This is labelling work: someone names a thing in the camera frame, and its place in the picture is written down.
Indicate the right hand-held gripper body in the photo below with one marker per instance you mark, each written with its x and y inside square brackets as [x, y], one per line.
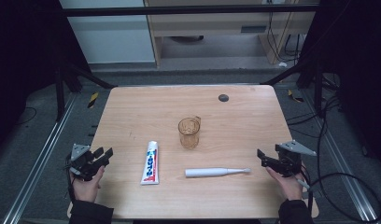
[289, 158]

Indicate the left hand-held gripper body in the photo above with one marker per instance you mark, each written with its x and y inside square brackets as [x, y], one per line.
[81, 160]

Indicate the white electric toothbrush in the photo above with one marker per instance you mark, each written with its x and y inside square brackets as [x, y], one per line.
[210, 172]

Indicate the amber glass cup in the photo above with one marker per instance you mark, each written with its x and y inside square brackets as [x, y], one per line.
[189, 133]

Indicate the person's right hand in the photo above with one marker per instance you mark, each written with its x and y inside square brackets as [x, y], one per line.
[286, 185]

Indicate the person's left hand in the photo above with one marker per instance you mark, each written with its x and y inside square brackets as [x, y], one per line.
[86, 188]

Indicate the white toothpaste tube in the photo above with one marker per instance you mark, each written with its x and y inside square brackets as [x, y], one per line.
[150, 165]

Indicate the yellow black floor tape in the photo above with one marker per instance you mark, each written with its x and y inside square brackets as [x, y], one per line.
[295, 97]
[92, 99]

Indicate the grey round table grommet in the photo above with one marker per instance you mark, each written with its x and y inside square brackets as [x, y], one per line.
[223, 98]

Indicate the black curtain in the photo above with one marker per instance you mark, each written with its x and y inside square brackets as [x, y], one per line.
[23, 62]
[359, 62]

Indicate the white cabinet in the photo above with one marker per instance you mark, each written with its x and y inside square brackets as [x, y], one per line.
[110, 34]

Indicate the light wooden desk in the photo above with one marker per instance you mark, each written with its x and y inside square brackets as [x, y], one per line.
[210, 25]

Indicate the aluminium floor rail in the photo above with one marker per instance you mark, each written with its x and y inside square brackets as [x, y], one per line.
[39, 158]
[344, 161]

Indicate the black frame strut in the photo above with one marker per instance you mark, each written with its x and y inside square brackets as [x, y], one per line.
[291, 73]
[86, 76]

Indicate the black horizontal frame bar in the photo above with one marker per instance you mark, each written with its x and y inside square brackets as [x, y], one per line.
[179, 10]

